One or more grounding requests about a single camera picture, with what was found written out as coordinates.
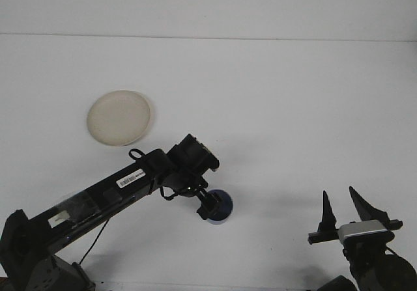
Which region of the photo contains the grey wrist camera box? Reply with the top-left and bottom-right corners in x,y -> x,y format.
185,133 -> 221,174
337,221 -> 391,243

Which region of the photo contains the pale round plate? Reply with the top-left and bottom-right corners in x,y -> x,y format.
86,90 -> 154,147

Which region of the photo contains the pale blue cup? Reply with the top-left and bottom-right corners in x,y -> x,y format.
203,189 -> 235,227

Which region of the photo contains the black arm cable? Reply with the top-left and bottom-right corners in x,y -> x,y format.
79,148 -> 183,266

